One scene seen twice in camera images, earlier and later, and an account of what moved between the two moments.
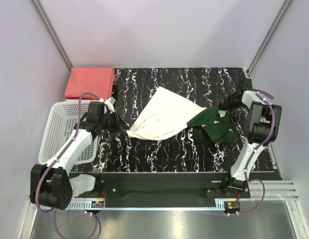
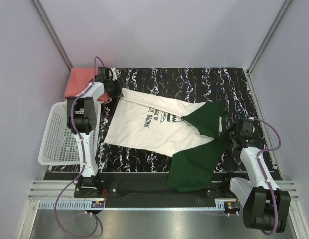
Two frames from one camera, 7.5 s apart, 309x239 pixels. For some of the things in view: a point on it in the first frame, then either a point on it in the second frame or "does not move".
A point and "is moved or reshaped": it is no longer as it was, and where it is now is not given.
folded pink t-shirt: [98, 81] does not move
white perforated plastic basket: [60, 122] does not move
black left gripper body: [109, 122] to [113, 91]
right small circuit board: [232, 205] does not move
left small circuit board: [97, 204] does not move
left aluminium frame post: [53, 33] does not move
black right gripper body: [230, 103] to [230, 135]
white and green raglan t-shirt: [170, 112] is moved or reshaped
